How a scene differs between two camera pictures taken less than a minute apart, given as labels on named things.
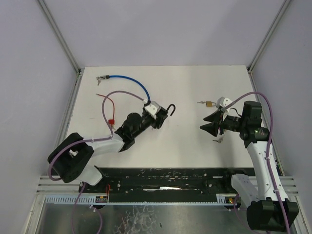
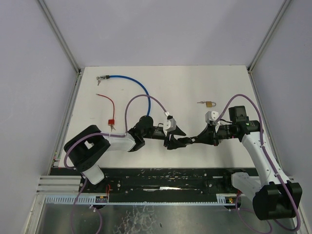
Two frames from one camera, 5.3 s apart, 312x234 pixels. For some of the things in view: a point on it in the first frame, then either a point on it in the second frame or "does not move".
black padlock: x=165 y=110 to x=186 y=140
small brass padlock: x=209 y=104 does not move
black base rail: x=158 y=181 does not move
